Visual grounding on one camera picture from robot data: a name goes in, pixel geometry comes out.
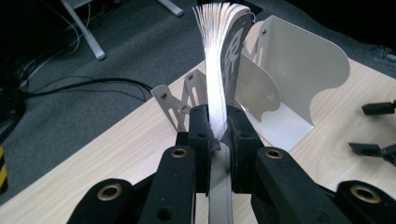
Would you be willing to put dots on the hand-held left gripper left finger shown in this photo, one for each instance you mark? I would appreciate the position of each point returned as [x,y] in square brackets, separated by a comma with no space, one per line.
[200,133]

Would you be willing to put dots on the dark illustrated magazine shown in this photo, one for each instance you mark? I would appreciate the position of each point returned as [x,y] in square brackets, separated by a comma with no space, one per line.
[216,81]

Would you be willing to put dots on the grey expandable metal bookend rack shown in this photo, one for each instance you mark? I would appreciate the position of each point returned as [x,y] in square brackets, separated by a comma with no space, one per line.
[299,71]

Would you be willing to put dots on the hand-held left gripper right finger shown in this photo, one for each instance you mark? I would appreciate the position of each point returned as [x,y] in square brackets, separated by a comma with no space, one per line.
[244,137]

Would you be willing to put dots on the white metal desk frame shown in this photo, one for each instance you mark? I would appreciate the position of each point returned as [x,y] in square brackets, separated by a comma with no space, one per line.
[88,35]

